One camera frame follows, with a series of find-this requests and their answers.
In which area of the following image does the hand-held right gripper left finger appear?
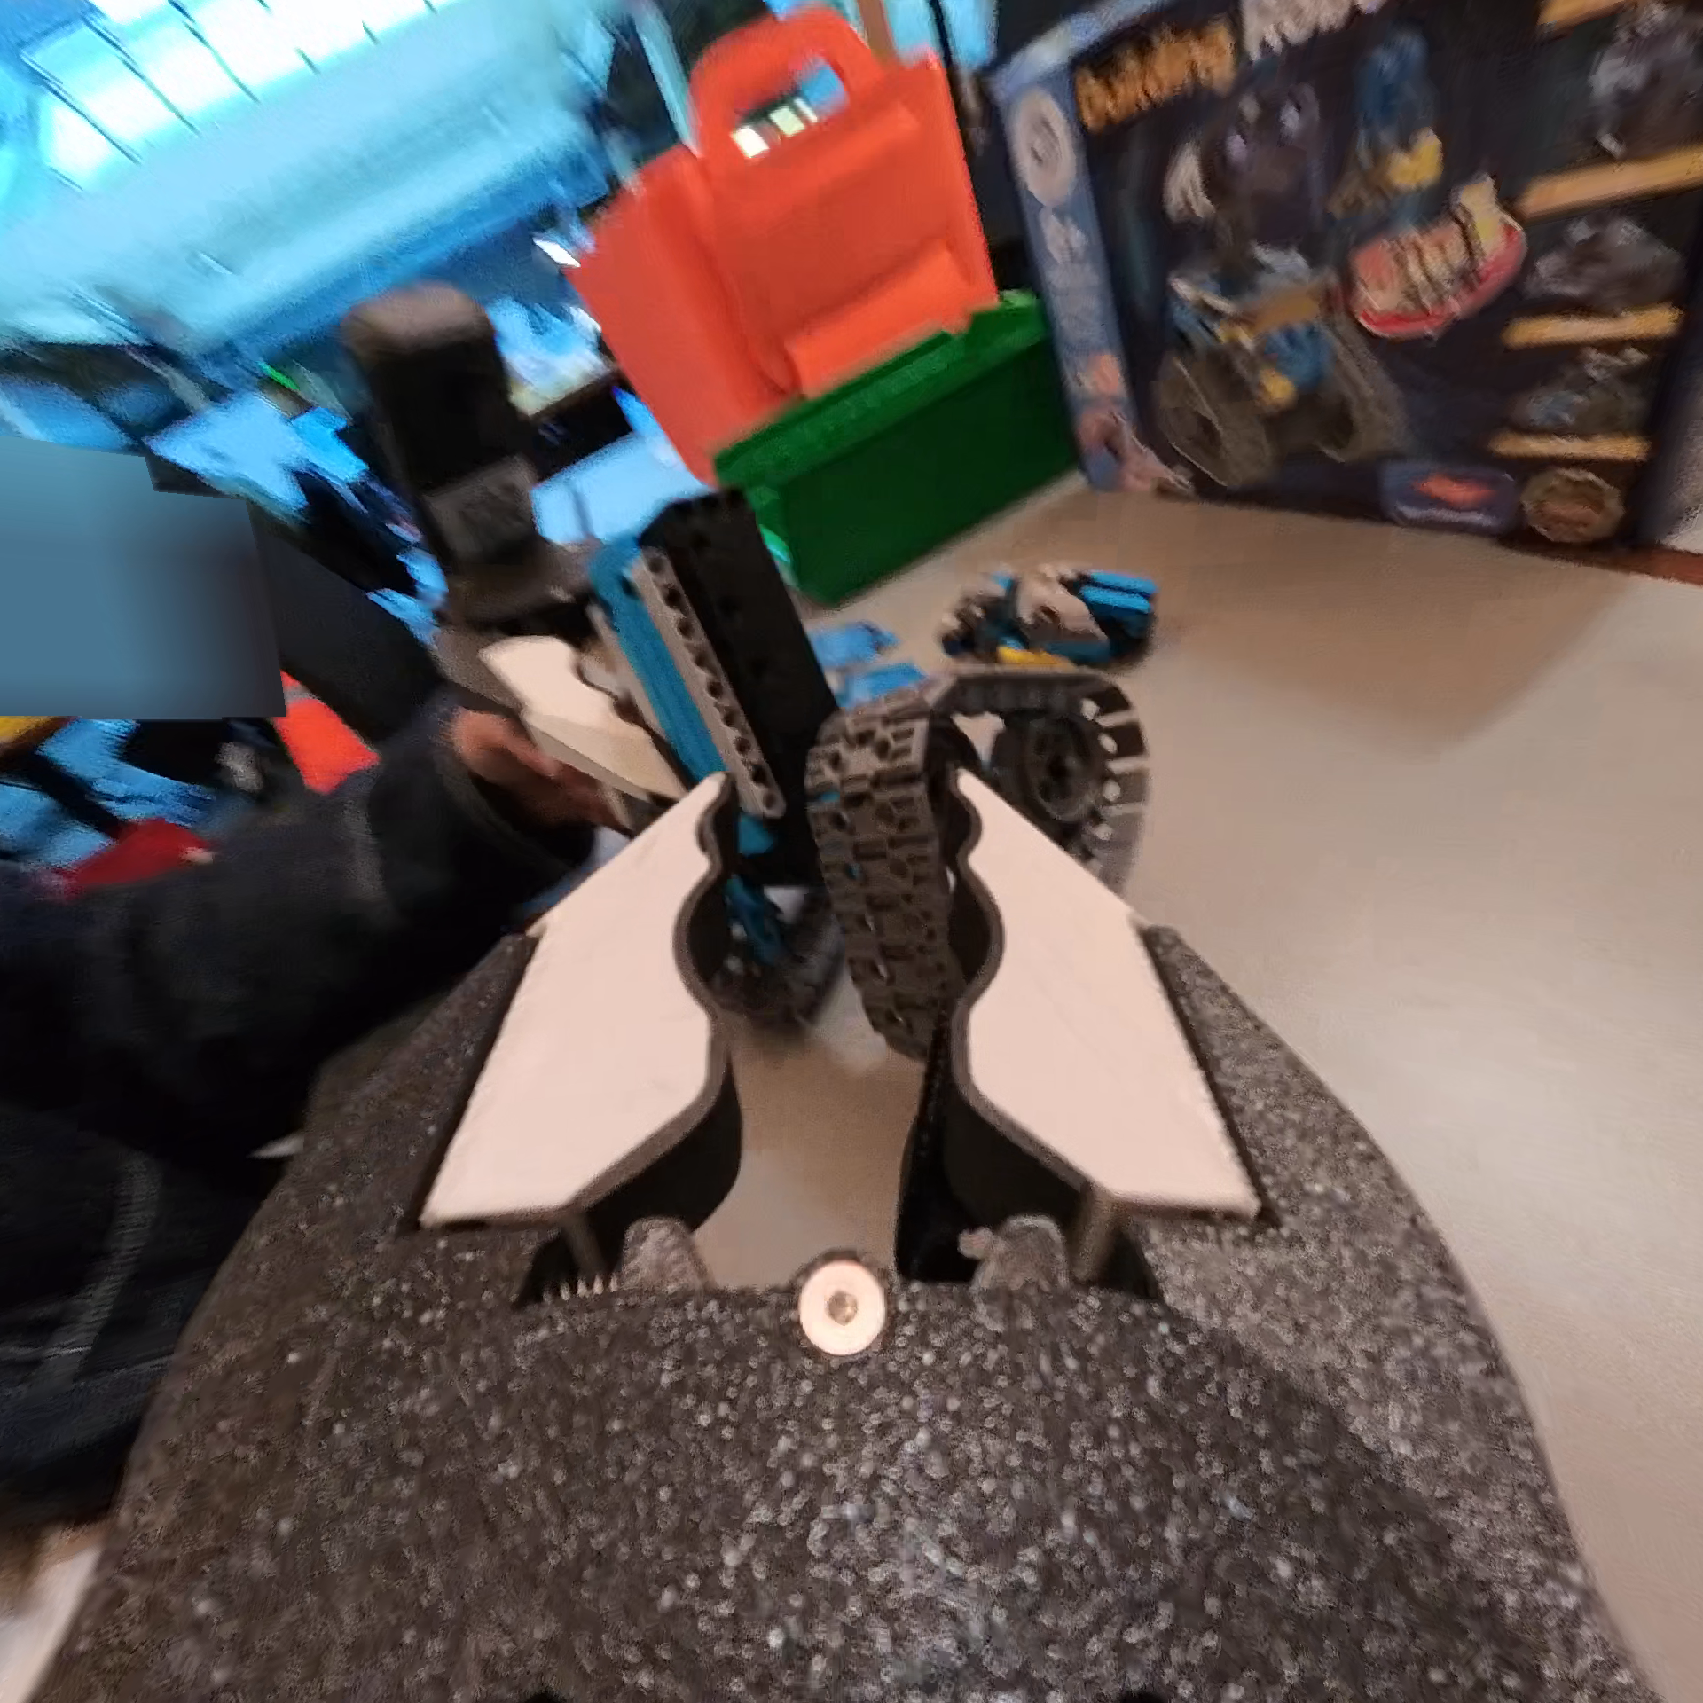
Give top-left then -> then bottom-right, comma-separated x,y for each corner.
418,774 -> 743,1264

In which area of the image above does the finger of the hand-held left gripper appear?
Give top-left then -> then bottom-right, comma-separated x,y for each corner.
479,637 -> 694,810

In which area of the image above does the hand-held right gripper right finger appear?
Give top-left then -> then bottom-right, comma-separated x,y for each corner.
931,769 -> 1263,1236

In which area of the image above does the blue grey tracked toy robot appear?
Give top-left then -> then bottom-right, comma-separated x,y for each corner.
582,484 -> 1152,1067

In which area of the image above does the person's left forearm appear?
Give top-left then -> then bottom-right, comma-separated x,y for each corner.
0,691 -> 601,1172

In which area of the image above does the grey desk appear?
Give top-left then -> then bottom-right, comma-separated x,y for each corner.
266,478 -> 1703,1703

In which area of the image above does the person's left hand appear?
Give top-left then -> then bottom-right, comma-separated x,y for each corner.
452,712 -> 631,833

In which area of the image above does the orange plastic case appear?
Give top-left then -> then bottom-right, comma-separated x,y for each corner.
566,15 -> 1001,482

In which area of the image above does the green plastic bin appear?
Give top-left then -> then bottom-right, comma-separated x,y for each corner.
712,291 -> 1083,611

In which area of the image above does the blue white toy assembly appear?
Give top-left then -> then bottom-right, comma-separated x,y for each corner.
938,560 -> 1161,670

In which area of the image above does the person's denim jacket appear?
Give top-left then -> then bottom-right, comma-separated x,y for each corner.
0,1106 -> 325,1526

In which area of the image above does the dark printed toy kit box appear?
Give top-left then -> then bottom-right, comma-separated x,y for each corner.
986,0 -> 1703,549

